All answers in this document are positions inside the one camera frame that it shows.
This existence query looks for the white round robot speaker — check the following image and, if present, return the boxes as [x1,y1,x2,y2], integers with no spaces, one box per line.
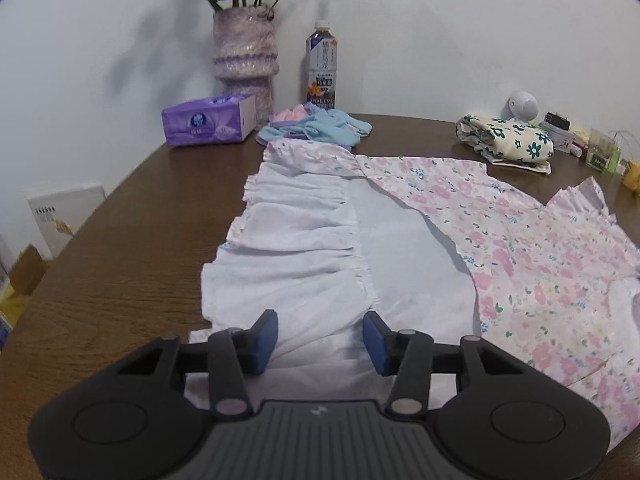
[507,91,538,122]

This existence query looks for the pink floral dress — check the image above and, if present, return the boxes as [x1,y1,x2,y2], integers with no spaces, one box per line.
[189,139,640,453]

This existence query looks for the yellow bag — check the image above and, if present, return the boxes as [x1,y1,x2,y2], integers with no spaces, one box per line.
[0,287,31,333]

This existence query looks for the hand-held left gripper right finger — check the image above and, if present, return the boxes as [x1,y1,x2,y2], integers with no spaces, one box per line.
[362,311,523,418]

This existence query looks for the purple ceramic vase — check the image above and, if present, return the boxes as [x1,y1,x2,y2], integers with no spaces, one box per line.
[212,5,278,118]

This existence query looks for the folded cream green-flower cloth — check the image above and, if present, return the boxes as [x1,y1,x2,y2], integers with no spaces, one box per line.
[455,114,555,163]

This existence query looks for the plastic tea bottle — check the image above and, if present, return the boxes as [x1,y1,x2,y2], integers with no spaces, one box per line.
[305,20,338,110]

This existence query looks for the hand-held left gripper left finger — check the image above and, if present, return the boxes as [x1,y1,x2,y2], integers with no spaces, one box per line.
[117,309,279,420]

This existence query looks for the pastel blue pink cloth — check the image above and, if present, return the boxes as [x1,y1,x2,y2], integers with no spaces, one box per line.
[256,101,375,150]

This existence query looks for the white folded cloth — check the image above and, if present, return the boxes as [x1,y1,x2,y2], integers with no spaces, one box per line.
[486,156,552,176]

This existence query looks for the glass cup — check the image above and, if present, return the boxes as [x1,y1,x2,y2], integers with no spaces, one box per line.
[586,127,617,171]

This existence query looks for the white cable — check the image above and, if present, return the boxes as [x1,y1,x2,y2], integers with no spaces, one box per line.
[607,130,638,161]

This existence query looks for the brown cardboard box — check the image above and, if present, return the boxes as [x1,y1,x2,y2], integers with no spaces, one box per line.
[9,244,49,296]

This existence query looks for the purple tissue pack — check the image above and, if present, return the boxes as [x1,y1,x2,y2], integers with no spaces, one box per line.
[161,94,258,147]

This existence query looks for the white printed box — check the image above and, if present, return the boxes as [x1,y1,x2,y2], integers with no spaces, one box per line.
[27,184,107,261]

